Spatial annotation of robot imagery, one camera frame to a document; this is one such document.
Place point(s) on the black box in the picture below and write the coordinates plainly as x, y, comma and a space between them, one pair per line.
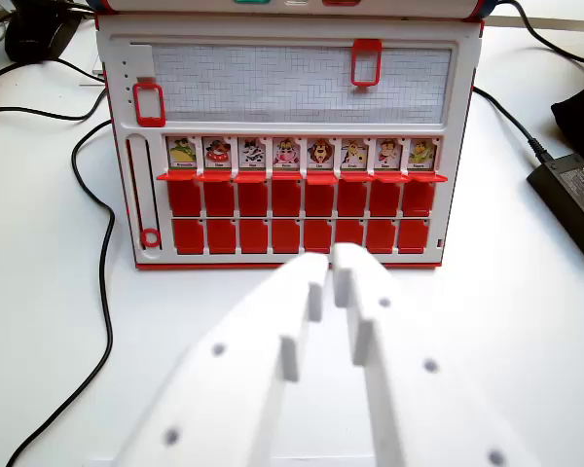
41, 29

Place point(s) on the black cloth bag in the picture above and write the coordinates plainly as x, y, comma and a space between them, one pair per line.
581, 121

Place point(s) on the red and white game board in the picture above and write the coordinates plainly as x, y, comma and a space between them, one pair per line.
297, 97

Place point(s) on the black power adapter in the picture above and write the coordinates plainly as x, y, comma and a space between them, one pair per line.
572, 204

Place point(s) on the red flap of game board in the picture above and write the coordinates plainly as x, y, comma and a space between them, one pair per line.
286, 177

